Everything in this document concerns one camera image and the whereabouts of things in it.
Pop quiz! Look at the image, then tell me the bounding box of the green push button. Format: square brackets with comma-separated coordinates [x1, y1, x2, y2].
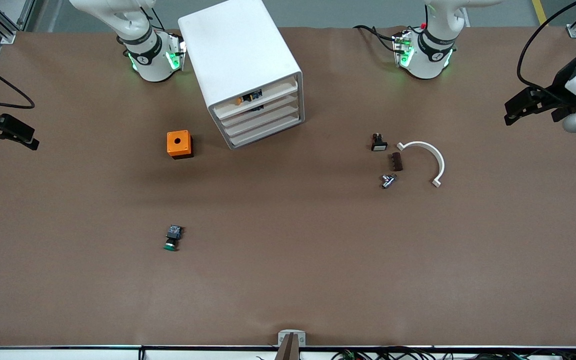
[162, 225, 185, 252]

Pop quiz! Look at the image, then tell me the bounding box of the grey mount bracket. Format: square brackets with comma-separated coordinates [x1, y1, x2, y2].
[277, 329, 307, 347]

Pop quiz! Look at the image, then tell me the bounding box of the white drawer cabinet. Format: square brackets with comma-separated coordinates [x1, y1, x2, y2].
[178, 0, 305, 150]

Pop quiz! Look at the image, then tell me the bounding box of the white drawer with yellow button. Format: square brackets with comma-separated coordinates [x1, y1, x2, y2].
[214, 79, 300, 121]

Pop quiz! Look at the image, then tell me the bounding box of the empty white drawer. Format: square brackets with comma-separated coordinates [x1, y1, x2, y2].
[224, 106, 301, 139]
[228, 116, 303, 148]

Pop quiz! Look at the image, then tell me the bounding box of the orange button box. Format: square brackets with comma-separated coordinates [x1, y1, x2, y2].
[166, 130, 194, 160]

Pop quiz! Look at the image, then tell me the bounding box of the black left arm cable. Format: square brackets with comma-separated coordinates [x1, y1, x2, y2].
[516, 0, 576, 104]

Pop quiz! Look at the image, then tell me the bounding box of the brown camera post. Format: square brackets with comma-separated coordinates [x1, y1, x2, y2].
[275, 333, 301, 360]

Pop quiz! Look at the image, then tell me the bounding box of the black base power cable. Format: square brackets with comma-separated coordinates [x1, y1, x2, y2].
[352, 24, 400, 52]

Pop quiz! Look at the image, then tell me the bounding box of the white curved bracket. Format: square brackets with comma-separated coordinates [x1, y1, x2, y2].
[396, 141, 446, 188]

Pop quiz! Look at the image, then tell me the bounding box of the yellow push button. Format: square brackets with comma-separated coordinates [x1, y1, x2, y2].
[234, 89, 264, 106]

